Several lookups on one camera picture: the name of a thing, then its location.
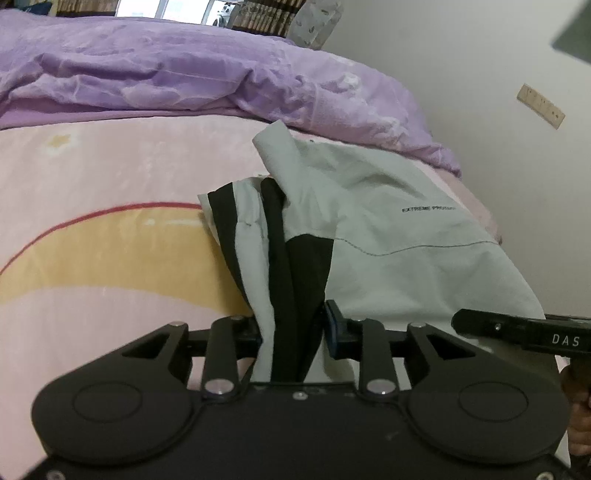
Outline grey and black jacket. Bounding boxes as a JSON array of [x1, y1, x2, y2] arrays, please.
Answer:
[[199, 122, 543, 383]]

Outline person right hand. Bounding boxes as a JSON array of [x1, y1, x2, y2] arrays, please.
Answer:
[[560, 358, 590, 457]]

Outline pink cartoon bed sheet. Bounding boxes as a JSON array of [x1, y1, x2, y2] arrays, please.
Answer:
[[0, 114, 500, 480]]

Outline purple duvet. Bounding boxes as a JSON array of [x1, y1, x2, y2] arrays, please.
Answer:
[[1, 9, 461, 174]]

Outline window with hanging laundry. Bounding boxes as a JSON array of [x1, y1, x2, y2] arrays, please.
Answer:
[[115, 0, 236, 27]]

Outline right beige curtain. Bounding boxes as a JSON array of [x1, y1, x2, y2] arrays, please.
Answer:
[[228, 0, 304, 38]]

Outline beige wall socket strip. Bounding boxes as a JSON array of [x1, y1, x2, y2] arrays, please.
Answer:
[[517, 84, 565, 130]]

